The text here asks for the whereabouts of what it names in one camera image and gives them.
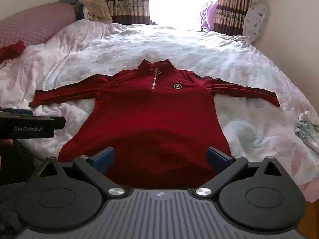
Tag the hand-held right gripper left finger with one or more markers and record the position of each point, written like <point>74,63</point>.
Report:
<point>104,158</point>

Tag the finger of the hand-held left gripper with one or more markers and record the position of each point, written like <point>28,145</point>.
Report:
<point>21,111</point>

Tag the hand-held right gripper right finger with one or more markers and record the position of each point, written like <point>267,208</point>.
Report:
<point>217,158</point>

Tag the red zip-neck sweater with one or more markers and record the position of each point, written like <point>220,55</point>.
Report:
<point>159,109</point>

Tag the person's dark clothing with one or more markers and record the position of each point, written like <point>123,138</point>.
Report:
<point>17,159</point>

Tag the red crumpled cloth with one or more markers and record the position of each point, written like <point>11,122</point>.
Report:
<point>12,50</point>

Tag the pink textured pillow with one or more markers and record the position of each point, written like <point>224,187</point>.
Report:
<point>32,22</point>

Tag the light printed cloth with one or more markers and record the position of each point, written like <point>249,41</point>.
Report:
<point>307,129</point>

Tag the white floral quilt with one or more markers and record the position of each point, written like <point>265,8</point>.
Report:
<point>199,49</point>

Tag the white printed cloth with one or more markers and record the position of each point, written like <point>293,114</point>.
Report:
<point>87,15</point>

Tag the beige fleece blanket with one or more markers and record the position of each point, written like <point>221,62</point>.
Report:
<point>99,7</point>

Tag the purple cloth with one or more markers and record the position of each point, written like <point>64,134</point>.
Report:
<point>209,17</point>

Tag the white patterned pillow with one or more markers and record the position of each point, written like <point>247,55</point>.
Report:
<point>256,17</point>

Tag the beige patterned curtain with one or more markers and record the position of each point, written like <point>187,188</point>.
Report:
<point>231,10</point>
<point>129,2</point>

